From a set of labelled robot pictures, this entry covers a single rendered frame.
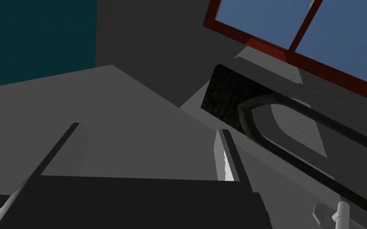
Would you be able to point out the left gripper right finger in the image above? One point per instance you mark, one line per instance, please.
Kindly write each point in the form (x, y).
(225, 156)

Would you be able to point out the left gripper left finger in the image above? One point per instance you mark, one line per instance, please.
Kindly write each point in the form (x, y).
(70, 149)

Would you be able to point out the dark rimmed sink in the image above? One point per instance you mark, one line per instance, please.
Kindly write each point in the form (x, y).
(301, 165)

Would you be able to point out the white faucet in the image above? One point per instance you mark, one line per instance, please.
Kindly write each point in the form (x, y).
(342, 214)

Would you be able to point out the red framed window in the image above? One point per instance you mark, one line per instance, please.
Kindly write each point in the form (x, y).
(336, 35)

